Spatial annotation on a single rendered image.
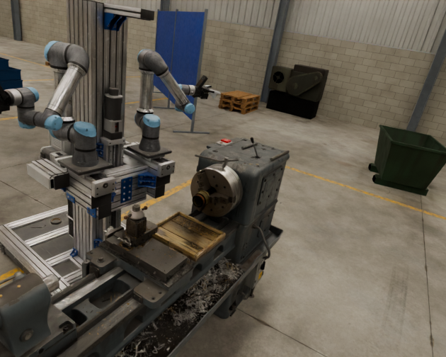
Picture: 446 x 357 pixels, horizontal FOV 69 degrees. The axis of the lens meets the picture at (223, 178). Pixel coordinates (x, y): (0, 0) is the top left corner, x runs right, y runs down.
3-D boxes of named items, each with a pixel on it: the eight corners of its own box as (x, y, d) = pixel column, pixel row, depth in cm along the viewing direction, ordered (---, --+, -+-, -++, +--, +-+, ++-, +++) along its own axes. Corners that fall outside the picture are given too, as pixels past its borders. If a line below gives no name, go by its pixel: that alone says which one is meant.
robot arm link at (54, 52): (69, 146, 185) (65, 43, 164) (47, 140, 188) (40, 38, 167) (83, 141, 196) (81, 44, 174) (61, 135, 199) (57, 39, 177)
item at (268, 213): (215, 258, 315) (230, 178, 281) (259, 282, 295) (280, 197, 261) (176, 293, 267) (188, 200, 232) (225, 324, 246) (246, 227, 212)
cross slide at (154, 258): (124, 229, 178) (124, 222, 176) (187, 264, 160) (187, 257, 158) (99, 243, 165) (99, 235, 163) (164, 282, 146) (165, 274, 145)
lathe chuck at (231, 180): (192, 196, 221) (206, 156, 206) (231, 221, 210) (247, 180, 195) (185, 200, 213) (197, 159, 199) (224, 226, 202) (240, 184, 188)
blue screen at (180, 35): (139, 91, 1008) (144, 6, 915) (165, 93, 1041) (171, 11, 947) (173, 132, 670) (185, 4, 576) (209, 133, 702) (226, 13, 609)
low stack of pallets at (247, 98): (234, 103, 1067) (236, 90, 1050) (258, 109, 1038) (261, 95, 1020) (216, 108, 961) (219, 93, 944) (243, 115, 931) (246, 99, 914)
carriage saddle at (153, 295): (126, 237, 182) (127, 228, 180) (193, 275, 163) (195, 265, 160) (79, 263, 158) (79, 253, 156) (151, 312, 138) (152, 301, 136)
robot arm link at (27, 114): (33, 132, 158) (31, 109, 154) (14, 127, 160) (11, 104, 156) (45, 128, 165) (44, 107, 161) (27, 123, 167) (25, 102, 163)
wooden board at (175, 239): (178, 215, 212) (178, 210, 210) (224, 238, 196) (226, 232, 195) (145, 234, 187) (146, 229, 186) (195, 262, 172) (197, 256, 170)
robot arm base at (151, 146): (134, 146, 230) (134, 133, 226) (150, 143, 241) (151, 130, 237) (149, 153, 222) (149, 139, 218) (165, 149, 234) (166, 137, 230)
